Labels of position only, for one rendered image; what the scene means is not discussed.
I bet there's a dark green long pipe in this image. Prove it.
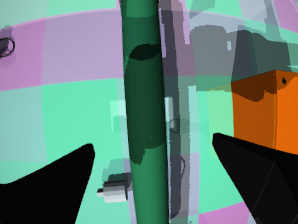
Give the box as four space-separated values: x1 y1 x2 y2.
121 0 169 224

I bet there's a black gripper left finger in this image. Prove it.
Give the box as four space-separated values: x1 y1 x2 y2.
0 143 94 224

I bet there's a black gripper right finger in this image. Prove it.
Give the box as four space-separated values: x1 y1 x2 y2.
212 133 298 224

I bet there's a grey metal cylinder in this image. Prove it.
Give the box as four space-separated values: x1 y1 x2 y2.
97 180 128 202

